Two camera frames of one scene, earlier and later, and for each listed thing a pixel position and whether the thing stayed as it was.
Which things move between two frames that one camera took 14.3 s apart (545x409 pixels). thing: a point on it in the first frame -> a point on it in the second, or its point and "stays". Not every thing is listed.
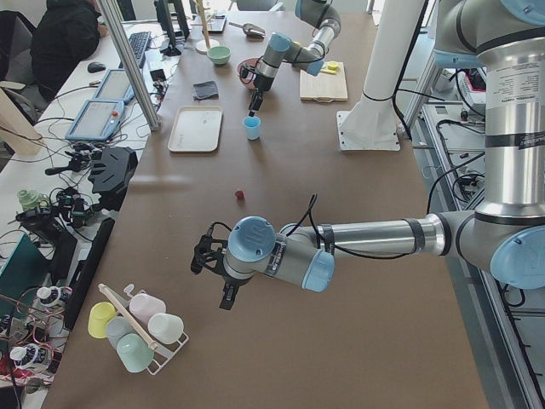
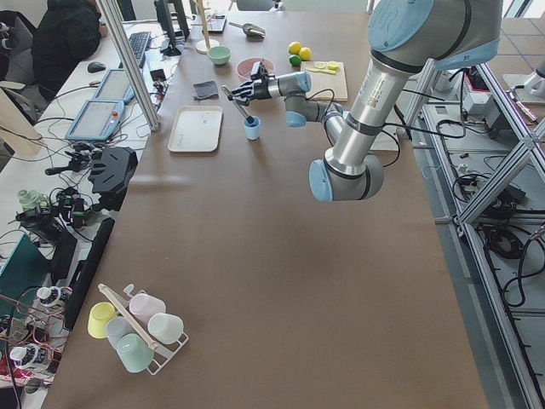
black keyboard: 138,43 stays
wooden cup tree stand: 204,45 stays
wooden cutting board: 324,87 stays
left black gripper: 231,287 -> 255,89
